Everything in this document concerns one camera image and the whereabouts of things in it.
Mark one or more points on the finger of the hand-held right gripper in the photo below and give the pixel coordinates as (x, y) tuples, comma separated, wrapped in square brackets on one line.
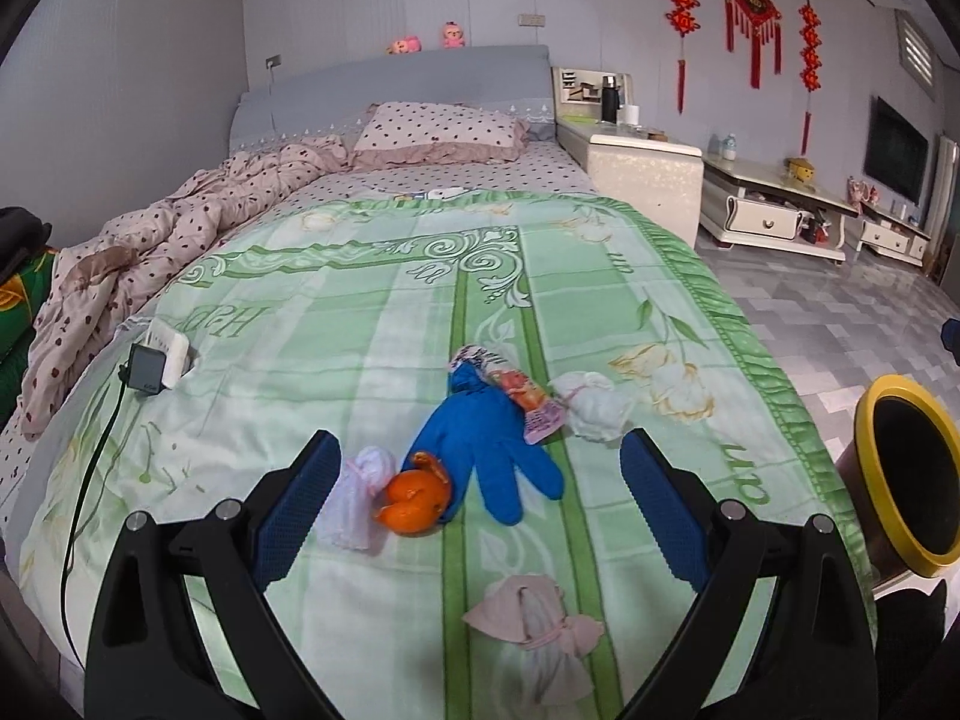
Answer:
[(952, 336)]

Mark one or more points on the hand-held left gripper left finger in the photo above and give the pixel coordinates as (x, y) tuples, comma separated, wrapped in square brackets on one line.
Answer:
[(296, 517)]

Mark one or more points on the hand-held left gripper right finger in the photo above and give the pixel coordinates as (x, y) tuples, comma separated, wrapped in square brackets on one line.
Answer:
[(664, 514)]

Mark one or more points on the pale purple paper wad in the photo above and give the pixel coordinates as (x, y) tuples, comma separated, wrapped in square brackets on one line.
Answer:
[(352, 502)]

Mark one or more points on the orange peel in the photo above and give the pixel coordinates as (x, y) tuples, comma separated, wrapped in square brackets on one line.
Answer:
[(412, 499)]

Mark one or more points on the small white tissue wad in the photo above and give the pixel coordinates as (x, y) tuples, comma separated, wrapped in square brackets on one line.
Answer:
[(596, 406)]

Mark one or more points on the yellow-rimmed waste bin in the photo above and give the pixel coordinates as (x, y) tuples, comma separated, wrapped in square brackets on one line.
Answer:
[(874, 465)]

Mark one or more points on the orange pink snack packet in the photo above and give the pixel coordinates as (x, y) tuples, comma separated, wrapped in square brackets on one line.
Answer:
[(525, 394)]

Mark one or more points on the blue rubber glove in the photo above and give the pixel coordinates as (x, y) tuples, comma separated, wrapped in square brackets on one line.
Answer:
[(480, 442)]

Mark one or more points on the cream television stand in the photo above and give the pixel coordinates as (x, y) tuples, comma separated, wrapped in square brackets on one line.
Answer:
[(892, 236)]

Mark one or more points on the pink figurines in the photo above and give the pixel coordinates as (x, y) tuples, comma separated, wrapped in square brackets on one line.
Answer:
[(862, 191)]

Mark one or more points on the green floral blanket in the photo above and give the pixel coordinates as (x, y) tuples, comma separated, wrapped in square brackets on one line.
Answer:
[(360, 330)]

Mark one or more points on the white power adapter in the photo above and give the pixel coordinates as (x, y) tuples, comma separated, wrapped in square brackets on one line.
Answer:
[(174, 349)]

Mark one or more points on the black charger block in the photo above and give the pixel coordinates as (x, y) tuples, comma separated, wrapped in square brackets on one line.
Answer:
[(146, 369)]

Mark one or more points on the cream coffee table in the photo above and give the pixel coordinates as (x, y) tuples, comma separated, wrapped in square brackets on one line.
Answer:
[(757, 217)]

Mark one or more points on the louvered vent window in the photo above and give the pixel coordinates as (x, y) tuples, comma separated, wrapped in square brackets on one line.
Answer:
[(916, 52)]

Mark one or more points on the small blue-capped bottle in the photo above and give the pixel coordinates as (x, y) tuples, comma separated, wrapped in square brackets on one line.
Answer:
[(730, 147)]

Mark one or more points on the pink dotted quilt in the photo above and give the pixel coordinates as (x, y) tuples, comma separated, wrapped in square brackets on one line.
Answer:
[(187, 232)]

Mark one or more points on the long red knot hanging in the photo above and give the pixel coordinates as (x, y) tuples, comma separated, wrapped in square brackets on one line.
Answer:
[(810, 52), (679, 0)]

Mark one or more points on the cream bedside cabinet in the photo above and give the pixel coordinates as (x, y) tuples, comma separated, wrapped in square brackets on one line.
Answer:
[(645, 180)]

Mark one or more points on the green leaf-print cloth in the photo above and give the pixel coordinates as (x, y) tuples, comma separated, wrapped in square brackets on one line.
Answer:
[(19, 315)]

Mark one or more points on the small white printed cloth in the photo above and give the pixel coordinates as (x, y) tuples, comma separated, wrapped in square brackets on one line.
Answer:
[(442, 193)]

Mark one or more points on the red diamond tassel hanging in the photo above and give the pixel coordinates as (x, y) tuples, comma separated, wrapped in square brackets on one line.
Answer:
[(751, 4)]

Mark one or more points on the white paper roll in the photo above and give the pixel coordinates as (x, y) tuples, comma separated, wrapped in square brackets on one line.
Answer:
[(631, 115)]

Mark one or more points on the black folded clothing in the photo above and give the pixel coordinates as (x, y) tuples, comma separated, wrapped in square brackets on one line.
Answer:
[(21, 229)]

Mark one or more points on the pink dotted pillow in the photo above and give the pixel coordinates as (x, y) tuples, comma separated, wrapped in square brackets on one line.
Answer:
[(442, 131)]

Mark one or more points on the black thermos bottle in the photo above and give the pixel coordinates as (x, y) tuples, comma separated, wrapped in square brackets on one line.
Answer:
[(610, 99)]

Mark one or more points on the grey upholstered bed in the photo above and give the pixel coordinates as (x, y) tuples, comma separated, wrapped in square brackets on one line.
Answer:
[(390, 86)]

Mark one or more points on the pink plush toy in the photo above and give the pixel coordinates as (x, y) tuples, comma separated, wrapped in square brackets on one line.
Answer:
[(403, 44), (453, 35)]

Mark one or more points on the wall-mounted black television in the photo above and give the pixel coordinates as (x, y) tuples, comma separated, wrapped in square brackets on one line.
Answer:
[(896, 150)]

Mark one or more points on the white wall switch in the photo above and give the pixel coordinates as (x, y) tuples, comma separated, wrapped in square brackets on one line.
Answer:
[(532, 19)]

